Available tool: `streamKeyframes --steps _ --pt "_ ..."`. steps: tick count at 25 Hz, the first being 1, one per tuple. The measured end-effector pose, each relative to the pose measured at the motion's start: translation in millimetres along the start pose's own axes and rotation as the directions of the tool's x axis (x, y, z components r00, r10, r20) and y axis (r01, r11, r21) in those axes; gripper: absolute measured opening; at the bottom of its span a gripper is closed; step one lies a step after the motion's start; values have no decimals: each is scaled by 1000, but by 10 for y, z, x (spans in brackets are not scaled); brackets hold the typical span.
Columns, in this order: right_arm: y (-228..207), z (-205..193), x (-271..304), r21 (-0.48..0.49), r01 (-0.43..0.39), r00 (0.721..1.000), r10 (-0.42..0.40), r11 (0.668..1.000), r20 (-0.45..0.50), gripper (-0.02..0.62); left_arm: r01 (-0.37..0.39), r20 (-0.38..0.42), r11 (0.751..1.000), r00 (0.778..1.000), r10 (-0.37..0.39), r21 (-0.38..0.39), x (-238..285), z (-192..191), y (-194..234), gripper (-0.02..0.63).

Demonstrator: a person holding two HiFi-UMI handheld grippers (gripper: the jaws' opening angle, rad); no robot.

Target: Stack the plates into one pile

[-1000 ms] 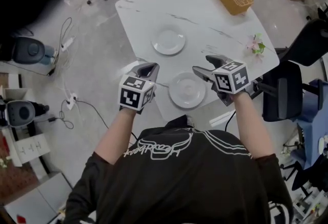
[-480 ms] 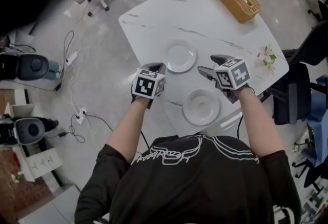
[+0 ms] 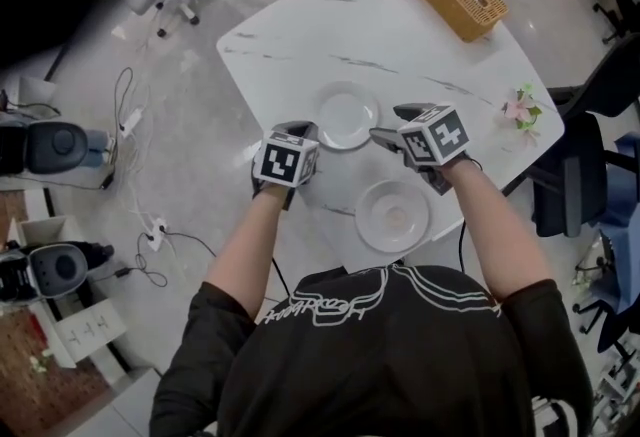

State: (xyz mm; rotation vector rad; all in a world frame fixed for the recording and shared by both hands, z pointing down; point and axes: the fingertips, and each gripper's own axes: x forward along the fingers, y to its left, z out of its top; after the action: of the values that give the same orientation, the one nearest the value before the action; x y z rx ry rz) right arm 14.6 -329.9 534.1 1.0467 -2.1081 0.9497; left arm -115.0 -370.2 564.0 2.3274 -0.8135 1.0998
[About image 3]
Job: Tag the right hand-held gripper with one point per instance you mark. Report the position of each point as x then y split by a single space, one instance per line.
436 136

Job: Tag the person's black printed t-shirt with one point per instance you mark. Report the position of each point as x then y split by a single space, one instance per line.
380 360

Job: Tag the grey robot head device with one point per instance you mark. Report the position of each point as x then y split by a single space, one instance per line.
50 270

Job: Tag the white storage cabinet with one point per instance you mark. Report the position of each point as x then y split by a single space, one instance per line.
75 305

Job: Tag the black power adapter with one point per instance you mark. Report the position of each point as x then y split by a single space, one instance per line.
121 271

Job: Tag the person's right forearm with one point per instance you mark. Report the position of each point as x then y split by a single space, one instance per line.
492 230

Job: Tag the pink artificial flower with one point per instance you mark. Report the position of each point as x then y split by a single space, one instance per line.
522 111

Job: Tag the black robot head device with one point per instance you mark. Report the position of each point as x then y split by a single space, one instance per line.
47 147

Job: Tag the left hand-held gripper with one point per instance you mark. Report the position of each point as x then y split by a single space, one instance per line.
286 161

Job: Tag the person's left forearm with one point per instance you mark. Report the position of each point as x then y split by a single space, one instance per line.
250 245

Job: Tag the white power strip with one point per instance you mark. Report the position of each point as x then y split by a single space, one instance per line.
131 120
157 228

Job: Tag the deep white plate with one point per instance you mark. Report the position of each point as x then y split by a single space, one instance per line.
392 216

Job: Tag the red patterned carpet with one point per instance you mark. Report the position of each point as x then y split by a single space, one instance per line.
35 375

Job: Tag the blue office chair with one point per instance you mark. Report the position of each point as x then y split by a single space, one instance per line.
620 245

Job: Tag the black office chair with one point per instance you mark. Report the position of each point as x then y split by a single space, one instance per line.
575 175

